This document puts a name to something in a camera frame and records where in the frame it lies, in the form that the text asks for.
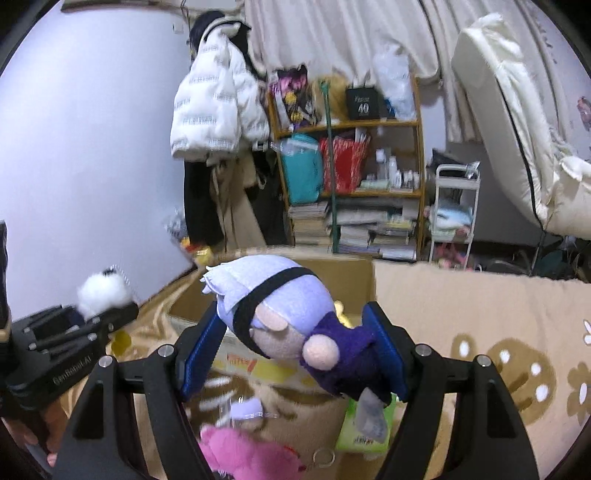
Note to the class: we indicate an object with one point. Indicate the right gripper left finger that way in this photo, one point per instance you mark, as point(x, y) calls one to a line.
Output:
point(102, 439)

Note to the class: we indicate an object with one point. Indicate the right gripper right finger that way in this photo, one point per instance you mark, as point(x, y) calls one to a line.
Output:
point(488, 437)

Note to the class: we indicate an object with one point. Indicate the white fluffy plush toy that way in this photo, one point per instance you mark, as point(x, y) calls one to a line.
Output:
point(103, 291)

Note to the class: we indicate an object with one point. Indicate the green tissue pack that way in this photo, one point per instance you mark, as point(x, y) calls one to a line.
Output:
point(367, 426)

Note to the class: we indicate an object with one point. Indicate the pink bear plush toy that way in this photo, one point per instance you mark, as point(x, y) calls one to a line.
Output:
point(235, 454)

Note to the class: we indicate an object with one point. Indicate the purple-haired doll plush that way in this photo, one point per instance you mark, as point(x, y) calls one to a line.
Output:
point(343, 361)

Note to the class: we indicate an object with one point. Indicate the yellow dog plush toy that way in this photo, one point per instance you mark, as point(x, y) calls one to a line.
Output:
point(349, 321)

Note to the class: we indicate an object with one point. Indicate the beige flower-pattern blanket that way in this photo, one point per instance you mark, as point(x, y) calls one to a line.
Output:
point(536, 330)

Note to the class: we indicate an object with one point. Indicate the clear bag of toys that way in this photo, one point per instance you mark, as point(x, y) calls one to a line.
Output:
point(175, 226)

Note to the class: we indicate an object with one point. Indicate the open cardboard box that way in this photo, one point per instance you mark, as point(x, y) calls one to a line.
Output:
point(282, 320)

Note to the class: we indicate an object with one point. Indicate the beige trench coat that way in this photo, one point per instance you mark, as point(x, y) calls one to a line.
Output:
point(239, 226)

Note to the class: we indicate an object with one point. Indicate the white rolling cart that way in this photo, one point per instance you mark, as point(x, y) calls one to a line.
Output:
point(452, 216)

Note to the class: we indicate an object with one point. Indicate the cream reclining chair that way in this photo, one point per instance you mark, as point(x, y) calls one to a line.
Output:
point(536, 172)

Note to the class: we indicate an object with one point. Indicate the wooden bookshelf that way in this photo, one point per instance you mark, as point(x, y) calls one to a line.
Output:
point(359, 130)

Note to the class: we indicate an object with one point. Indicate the stack of books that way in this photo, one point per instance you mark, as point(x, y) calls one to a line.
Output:
point(310, 224)

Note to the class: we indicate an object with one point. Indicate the white puffer jacket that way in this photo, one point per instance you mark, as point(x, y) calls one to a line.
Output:
point(217, 110)

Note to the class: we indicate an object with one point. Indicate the teal shopping bag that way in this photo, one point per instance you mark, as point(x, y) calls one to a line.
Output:
point(302, 168)

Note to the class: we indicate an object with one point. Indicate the red shopping bag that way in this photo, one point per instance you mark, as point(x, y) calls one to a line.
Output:
point(350, 155)

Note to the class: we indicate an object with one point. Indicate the black box marked 40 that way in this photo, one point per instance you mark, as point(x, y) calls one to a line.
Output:
point(363, 103)

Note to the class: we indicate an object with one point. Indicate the green pole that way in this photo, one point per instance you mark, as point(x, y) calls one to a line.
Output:
point(324, 85)

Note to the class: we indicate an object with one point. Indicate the white plastic bag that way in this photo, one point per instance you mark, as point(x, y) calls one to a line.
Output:
point(392, 68)

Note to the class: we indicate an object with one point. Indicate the floral beige curtain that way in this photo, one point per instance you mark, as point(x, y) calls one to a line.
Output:
point(346, 37)

